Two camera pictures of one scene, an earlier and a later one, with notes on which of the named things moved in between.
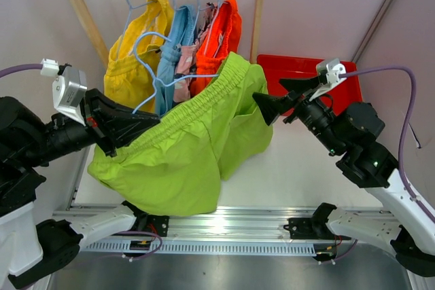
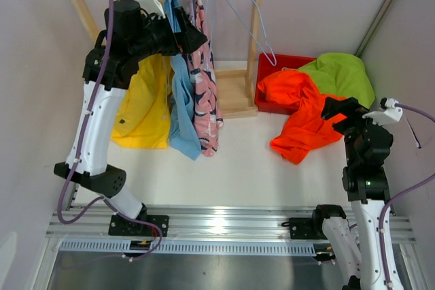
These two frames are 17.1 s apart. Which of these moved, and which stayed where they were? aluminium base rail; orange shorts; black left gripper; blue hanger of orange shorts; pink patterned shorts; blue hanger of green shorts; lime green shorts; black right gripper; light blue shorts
Moved: pink patterned shorts; light blue shorts; blue hanger of green shorts; black left gripper; lime green shorts; blue hanger of orange shorts; orange shorts; black right gripper
Stayed: aluminium base rail
